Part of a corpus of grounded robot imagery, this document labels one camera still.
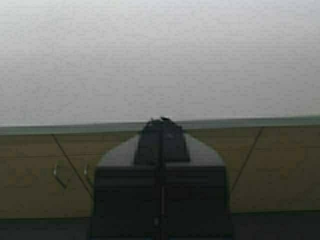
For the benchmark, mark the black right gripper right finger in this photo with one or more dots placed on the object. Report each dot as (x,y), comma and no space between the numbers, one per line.
(195,195)

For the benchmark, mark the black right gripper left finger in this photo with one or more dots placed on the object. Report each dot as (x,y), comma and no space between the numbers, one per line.
(126,189)

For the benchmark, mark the right lower cabinet door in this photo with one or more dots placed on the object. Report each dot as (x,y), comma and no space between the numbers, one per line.
(28,189)

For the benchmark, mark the left door metal handle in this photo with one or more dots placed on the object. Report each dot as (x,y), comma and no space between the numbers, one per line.
(88,175)

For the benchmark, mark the door metal handle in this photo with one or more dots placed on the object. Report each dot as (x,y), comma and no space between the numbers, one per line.
(60,173)
(88,175)

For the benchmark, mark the right door metal handle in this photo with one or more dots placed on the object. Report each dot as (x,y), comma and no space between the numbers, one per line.
(60,173)

